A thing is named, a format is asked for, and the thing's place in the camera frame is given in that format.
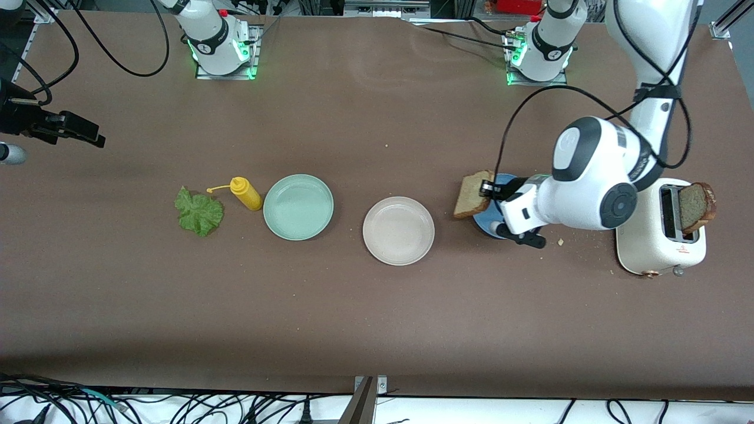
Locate teal floor cable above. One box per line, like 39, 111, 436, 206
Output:
74, 386, 129, 412

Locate white two-slot toaster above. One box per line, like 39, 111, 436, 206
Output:
615, 177, 707, 279

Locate green lettuce leaf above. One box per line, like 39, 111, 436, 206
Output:
174, 186, 225, 238

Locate red box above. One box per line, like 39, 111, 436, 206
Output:
494, 0, 550, 15

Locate beige plate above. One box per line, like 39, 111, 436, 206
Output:
362, 196, 435, 266

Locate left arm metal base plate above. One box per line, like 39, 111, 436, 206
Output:
504, 31, 570, 88

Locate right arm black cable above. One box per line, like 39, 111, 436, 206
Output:
0, 0, 170, 108

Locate aluminium frame rail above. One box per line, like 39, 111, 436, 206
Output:
710, 0, 754, 41
12, 0, 62, 77

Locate grey metal fixture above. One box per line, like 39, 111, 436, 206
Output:
343, 0, 432, 18

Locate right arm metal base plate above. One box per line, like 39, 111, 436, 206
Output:
194, 24, 263, 81

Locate blue plate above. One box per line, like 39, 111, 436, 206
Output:
472, 173, 519, 240

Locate black cable on table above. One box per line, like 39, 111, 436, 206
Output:
404, 16, 522, 52

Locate aluminium table bracket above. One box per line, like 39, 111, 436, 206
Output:
339, 375, 388, 424

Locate yellow squeeze bottle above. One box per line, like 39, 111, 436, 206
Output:
206, 176, 264, 211

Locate mint green plate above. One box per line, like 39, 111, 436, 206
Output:
263, 174, 335, 241

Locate tangled black floor cables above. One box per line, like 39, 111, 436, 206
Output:
0, 371, 354, 424

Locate brown bread slice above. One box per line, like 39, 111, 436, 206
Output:
452, 170, 497, 220
676, 181, 717, 234

